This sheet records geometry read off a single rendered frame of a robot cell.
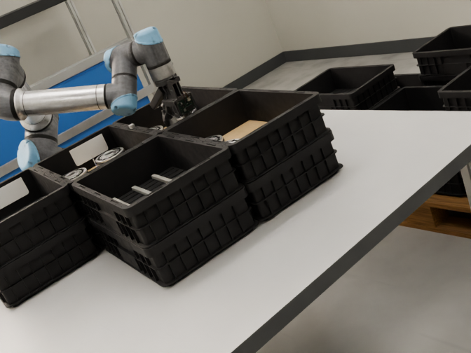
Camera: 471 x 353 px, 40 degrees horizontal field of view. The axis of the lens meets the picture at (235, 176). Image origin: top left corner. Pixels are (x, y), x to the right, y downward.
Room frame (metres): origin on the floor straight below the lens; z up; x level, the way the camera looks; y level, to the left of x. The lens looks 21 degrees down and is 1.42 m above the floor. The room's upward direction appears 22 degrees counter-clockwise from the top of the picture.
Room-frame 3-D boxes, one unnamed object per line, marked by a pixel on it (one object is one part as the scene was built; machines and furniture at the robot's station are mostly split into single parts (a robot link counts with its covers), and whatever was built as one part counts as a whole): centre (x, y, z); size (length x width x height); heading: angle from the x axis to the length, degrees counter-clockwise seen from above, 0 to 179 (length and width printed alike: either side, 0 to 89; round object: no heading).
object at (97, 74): (4.02, 0.64, 0.60); 0.72 x 0.03 x 0.56; 121
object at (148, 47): (1.95, 0.09, 1.15); 0.09 x 0.08 x 0.11; 64
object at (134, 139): (1.94, 0.38, 0.87); 0.40 x 0.30 x 0.11; 26
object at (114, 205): (1.58, 0.20, 0.92); 0.40 x 0.30 x 0.02; 26
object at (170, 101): (1.94, 0.08, 0.99); 0.09 x 0.08 x 0.12; 30
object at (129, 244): (1.58, 0.20, 0.76); 0.40 x 0.30 x 0.12; 26
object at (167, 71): (1.95, 0.08, 1.07); 0.08 x 0.08 x 0.05
